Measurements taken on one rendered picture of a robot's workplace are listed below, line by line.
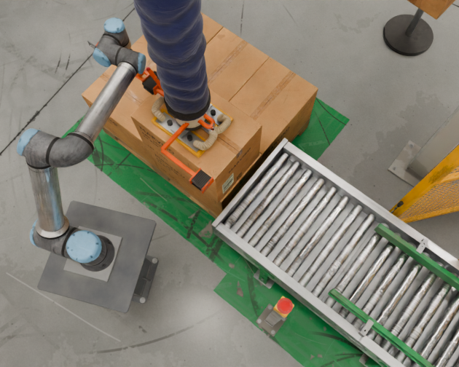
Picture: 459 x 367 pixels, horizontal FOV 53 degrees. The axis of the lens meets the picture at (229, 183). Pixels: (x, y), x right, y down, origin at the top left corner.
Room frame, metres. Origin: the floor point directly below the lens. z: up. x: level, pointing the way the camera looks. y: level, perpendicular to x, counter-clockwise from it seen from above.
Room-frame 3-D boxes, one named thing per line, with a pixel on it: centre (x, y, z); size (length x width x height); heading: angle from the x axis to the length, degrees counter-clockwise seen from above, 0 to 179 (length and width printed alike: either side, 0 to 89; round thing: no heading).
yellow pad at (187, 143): (1.10, 0.24, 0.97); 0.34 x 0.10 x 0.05; 46
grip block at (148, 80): (1.34, 0.35, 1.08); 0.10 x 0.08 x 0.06; 136
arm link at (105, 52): (1.32, 0.50, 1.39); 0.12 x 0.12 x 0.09; 66
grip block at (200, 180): (0.78, 0.13, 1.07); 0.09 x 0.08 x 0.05; 136
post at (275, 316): (0.17, -0.20, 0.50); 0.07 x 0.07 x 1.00; 47
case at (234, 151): (1.18, 0.16, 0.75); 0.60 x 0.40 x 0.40; 46
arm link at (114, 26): (1.43, 0.47, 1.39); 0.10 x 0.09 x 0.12; 156
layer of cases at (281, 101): (1.60, 0.15, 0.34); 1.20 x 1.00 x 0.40; 47
